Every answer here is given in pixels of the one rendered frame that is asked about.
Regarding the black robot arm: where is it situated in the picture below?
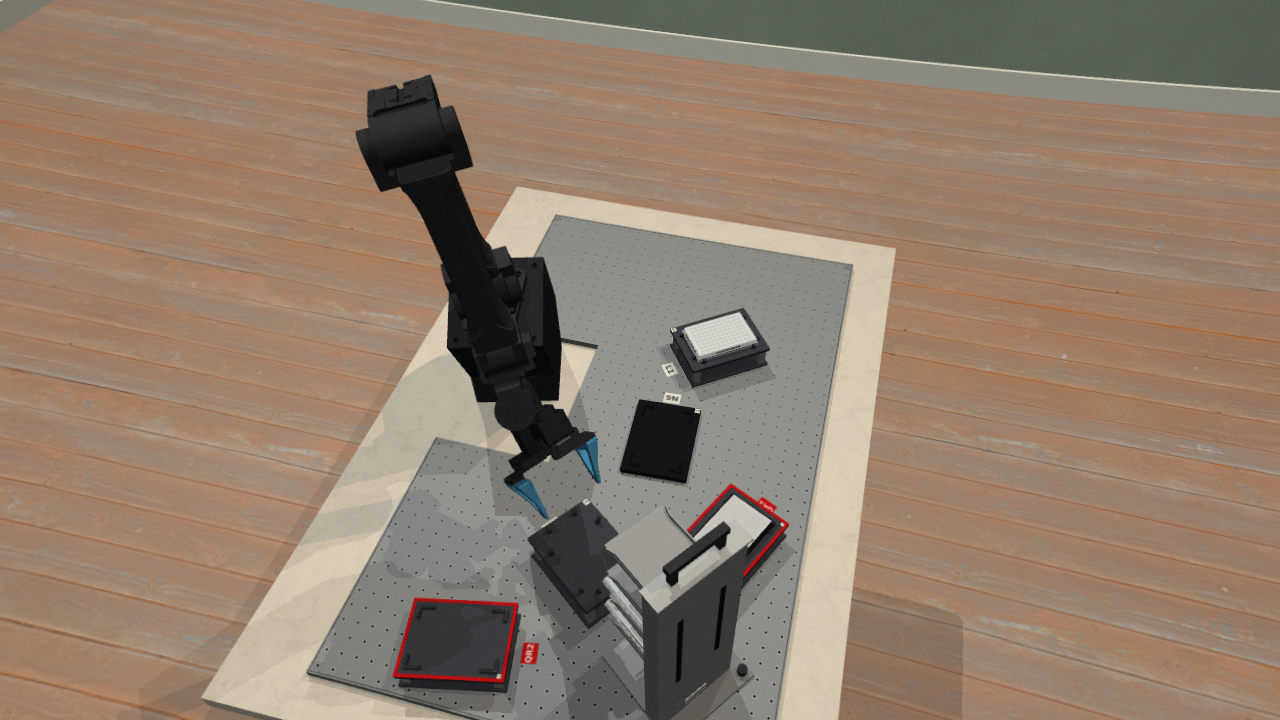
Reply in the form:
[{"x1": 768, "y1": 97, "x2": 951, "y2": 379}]
[{"x1": 355, "y1": 76, "x2": 575, "y2": 457}]

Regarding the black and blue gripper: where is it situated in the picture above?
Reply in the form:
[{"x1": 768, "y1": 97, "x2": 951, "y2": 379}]
[{"x1": 503, "y1": 427, "x2": 602, "y2": 519}]

